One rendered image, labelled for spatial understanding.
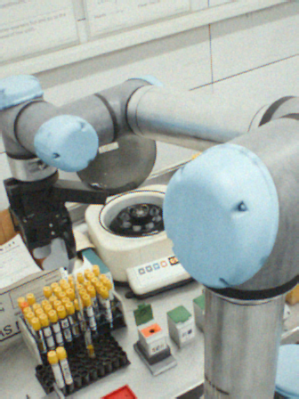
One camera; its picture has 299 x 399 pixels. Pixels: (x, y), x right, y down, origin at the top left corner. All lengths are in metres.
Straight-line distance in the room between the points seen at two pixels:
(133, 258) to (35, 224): 0.44
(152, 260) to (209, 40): 0.64
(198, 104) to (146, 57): 0.88
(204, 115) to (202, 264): 0.26
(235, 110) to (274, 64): 1.19
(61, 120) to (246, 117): 0.26
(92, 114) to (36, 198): 0.21
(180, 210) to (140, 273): 0.87
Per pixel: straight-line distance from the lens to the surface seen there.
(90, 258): 1.46
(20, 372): 1.34
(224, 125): 0.73
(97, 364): 1.28
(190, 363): 1.28
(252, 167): 0.53
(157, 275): 1.42
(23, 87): 0.93
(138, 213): 1.49
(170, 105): 0.82
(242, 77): 1.85
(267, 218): 0.52
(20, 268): 1.50
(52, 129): 0.85
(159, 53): 1.67
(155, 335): 1.24
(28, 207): 1.02
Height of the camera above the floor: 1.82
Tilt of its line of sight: 35 degrees down
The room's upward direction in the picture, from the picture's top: 6 degrees counter-clockwise
